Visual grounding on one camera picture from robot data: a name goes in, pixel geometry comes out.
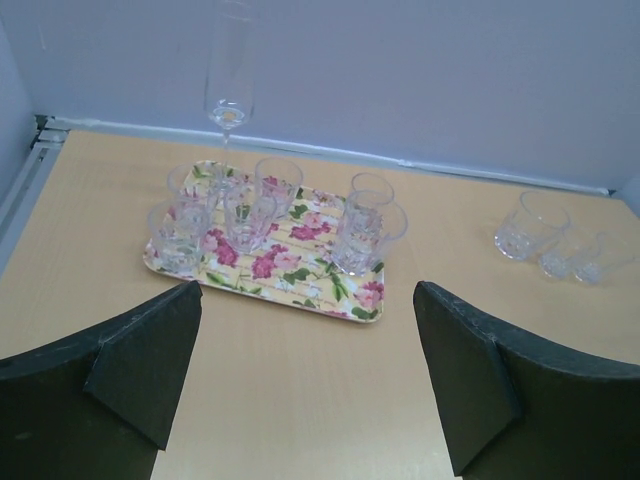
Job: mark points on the tall clear stemmed glass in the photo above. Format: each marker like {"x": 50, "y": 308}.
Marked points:
{"x": 230, "y": 80}

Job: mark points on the clear glass sideways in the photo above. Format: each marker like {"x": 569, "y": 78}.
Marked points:
{"x": 178, "y": 227}

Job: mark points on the small clear glass behind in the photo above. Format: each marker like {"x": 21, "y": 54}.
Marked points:
{"x": 563, "y": 257}

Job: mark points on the aluminium table frame rail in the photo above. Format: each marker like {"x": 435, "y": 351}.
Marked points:
{"x": 18, "y": 203}

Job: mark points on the large clear faceted tumbler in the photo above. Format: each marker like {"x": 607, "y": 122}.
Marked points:
{"x": 535, "y": 222}

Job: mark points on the clear faceted tumbler front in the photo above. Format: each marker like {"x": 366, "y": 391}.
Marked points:
{"x": 370, "y": 224}

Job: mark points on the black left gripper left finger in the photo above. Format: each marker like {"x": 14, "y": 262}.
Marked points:
{"x": 100, "y": 403}

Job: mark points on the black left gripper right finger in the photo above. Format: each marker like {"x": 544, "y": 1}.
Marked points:
{"x": 514, "y": 405}

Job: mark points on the small clear glass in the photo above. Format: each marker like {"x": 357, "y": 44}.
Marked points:
{"x": 280, "y": 179}
{"x": 563, "y": 257}
{"x": 248, "y": 216}
{"x": 612, "y": 254}
{"x": 381, "y": 190}
{"x": 197, "y": 183}

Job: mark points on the floral patterned tray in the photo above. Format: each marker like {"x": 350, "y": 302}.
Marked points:
{"x": 293, "y": 266}

